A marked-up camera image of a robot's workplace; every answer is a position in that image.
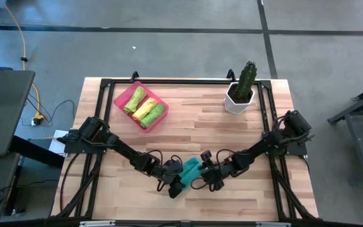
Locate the teal microfiber towel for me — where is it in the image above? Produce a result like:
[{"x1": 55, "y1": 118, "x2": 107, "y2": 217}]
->
[{"x1": 178, "y1": 156, "x2": 205, "y2": 190}]

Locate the green microfiber towel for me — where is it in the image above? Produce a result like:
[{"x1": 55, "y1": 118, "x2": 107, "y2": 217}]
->
[
  {"x1": 140, "y1": 103, "x2": 166, "y2": 129},
  {"x1": 123, "y1": 86, "x2": 147, "y2": 115}
]

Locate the yellow microfiber towel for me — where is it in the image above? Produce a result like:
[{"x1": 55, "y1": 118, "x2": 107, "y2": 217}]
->
[{"x1": 132, "y1": 96, "x2": 159, "y2": 122}]

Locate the pink plastic basket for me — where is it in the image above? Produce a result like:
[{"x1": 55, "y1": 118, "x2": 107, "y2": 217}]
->
[{"x1": 113, "y1": 81, "x2": 170, "y2": 132}]

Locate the white plant pot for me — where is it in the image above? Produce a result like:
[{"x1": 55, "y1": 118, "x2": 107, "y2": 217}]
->
[{"x1": 224, "y1": 81, "x2": 255, "y2": 116}]

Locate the dark green cactus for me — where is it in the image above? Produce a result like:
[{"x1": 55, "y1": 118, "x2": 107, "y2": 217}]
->
[{"x1": 233, "y1": 61, "x2": 258, "y2": 100}]

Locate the white paper sheet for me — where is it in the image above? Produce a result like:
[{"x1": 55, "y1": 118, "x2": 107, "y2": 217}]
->
[{"x1": 48, "y1": 129, "x2": 69, "y2": 156}]

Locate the yellow power plug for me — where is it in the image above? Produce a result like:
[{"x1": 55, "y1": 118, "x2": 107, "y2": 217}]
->
[{"x1": 32, "y1": 113, "x2": 46, "y2": 126}]

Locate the grey metal stand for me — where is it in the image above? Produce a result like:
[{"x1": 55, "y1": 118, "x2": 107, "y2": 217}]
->
[{"x1": 328, "y1": 80, "x2": 363, "y2": 185}]

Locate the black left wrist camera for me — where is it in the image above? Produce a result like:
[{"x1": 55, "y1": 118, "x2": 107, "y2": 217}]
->
[{"x1": 170, "y1": 156, "x2": 184, "y2": 168}]

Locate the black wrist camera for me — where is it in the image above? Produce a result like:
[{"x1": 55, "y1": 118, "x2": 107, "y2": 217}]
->
[
  {"x1": 170, "y1": 156, "x2": 184, "y2": 168},
  {"x1": 200, "y1": 150, "x2": 213, "y2": 164}
]

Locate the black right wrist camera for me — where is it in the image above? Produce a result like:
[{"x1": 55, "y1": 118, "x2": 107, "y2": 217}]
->
[{"x1": 200, "y1": 150, "x2": 213, "y2": 164}]

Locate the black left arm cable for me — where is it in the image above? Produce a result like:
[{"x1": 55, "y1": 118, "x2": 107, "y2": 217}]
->
[{"x1": 137, "y1": 149, "x2": 184, "y2": 192}]

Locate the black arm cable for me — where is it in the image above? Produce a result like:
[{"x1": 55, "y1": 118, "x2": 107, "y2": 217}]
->
[
  {"x1": 190, "y1": 148, "x2": 238, "y2": 191},
  {"x1": 137, "y1": 149, "x2": 184, "y2": 192}
]

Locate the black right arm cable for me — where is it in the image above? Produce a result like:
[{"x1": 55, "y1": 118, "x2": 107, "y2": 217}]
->
[{"x1": 190, "y1": 148, "x2": 238, "y2": 191}]

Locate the black metal table frame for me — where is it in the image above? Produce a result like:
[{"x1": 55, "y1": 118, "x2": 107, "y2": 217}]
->
[{"x1": 54, "y1": 71, "x2": 320, "y2": 221}]

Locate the thin black floor cable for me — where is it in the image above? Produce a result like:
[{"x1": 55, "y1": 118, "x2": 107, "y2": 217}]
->
[{"x1": 20, "y1": 94, "x2": 76, "y2": 127}]

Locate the yellow hanging cable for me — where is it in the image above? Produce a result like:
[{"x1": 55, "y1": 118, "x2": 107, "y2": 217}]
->
[{"x1": 0, "y1": 0, "x2": 42, "y2": 122}]

